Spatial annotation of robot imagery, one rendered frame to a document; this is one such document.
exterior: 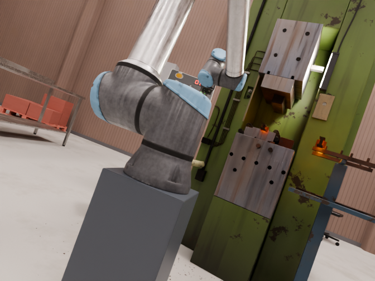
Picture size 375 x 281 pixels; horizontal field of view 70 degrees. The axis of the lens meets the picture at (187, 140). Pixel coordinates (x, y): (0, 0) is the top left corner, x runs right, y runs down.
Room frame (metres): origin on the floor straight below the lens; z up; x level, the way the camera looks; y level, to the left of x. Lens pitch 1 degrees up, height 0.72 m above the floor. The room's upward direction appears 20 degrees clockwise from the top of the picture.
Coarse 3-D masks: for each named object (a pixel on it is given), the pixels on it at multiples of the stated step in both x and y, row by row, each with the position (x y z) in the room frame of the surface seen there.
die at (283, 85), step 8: (264, 80) 1.80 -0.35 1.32; (272, 80) 1.78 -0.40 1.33; (280, 80) 1.76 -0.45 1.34; (288, 80) 1.74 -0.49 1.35; (264, 88) 1.82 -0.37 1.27; (272, 88) 1.78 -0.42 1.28; (280, 88) 1.76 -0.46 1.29; (288, 88) 1.74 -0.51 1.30; (264, 96) 2.02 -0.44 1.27; (272, 96) 1.94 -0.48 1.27; (288, 96) 1.81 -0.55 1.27; (288, 104) 2.00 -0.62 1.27
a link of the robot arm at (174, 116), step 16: (144, 96) 0.70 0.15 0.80; (160, 96) 0.69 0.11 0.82; (176, 96) 0.67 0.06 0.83; (192, 96) 0.67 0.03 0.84; (144, 112) 0.69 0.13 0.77; (160, 112) 0.67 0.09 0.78; (176, 112) 0.66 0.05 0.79; (192, 112) 0.67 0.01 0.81; (208, 112) 0.71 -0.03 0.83; (144, 128) 0.71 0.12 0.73; (160, 128) 0.67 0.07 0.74; (176, 128) 0.66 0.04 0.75; (192, 128) 0.68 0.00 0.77; (160, 144) 0.67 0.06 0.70; (176, 144) 0.67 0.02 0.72; (192, 144) 0.69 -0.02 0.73
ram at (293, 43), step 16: (272, 32) 1.83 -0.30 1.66; (288, 32) 1.79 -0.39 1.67; (304, 32) 1.75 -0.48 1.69; (320, 32) 1.71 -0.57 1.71; (272, 48) 1.81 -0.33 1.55; (288, 48) 1.77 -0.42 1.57; (304, 48) 1.73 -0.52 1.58; (272, 64) 1.80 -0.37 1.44; (288, 64) 1.76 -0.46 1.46; (304, 64) 1.72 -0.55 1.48; (304, 80) 1.78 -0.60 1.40
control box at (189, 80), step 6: (174, 72) 1.88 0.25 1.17; (180, 72) 1.89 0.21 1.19; (168, 78) 1.84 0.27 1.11; (174, 78) 1.85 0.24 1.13; (180, 78) 1.86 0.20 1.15; (186, 78) 1.88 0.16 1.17; (192, 78) 1.89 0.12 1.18; (186, 84) 1.85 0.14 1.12; (192, 84) 1.86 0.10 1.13; (198, 84) 1.87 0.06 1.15; (198, 90) 1.85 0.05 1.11; (210, 96) 1.84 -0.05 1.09
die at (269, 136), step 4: (248, 128) 1.80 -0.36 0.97; (252, 128) 1.79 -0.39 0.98; (256, 128) 1.78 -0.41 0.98; (244, 132) 1.81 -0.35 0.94; (248, 132) 1.80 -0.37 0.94; (252, 132) 1.79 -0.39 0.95; (256, 132) 1.78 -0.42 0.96; (260, 132) 1.77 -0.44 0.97; (264, 132) 1.76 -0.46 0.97; (268, 132) 1.75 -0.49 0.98; (272, 132) 1.74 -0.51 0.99; (252, 136) 1.78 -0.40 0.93; (256, 136) 1.77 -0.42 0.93; (260, 136) 1.76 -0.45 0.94; (264, 136) 1.75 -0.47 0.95; (268, 136) 1.74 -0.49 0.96; (272, 136) 1.73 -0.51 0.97; (264, 140) 1.75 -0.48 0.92; (268, 140) 1.74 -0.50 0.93; (272, 140) 1.73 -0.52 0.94
